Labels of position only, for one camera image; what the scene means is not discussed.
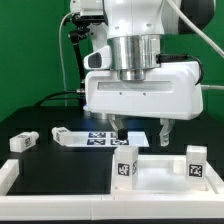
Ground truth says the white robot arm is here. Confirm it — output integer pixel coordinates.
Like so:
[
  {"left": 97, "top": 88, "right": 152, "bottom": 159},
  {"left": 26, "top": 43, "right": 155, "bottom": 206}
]
[{"left": 70, "top": 0, "right": 216, "bottom": 146}]

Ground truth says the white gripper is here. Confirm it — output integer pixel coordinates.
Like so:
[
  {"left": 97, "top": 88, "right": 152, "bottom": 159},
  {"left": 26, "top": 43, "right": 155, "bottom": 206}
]
[{"left": 84, "top": 46, "right": 203, "bottom": 147}]

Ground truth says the white square tabletop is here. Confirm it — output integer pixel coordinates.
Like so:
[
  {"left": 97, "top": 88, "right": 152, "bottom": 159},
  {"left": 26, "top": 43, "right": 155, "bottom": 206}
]
[{"left": 111, "top": 155, "right": 224, "bottom": 195}]

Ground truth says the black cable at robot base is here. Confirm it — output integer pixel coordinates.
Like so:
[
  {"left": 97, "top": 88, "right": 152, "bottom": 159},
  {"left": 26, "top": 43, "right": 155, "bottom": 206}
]
[{"left": 33, "top": 88, "right": 87, "bottom": 108}]

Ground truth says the grey camera cable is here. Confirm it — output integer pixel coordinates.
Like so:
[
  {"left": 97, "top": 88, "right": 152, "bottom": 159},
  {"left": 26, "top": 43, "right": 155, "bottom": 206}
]
[{"left": 58, "top": 13, "right": 74, "bottom": 107}]

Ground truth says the white sheet with fiducial tags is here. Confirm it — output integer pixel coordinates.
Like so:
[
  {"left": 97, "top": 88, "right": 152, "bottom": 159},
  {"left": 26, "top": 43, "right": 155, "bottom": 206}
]
[{"left": 66, "top": 131, "right": 149, "bottom": 147}]

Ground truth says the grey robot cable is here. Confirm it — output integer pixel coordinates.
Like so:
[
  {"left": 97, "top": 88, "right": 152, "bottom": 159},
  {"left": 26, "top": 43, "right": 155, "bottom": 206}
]
[{"left": 166, "top": 0, "right": 224, "bottom": 92}]

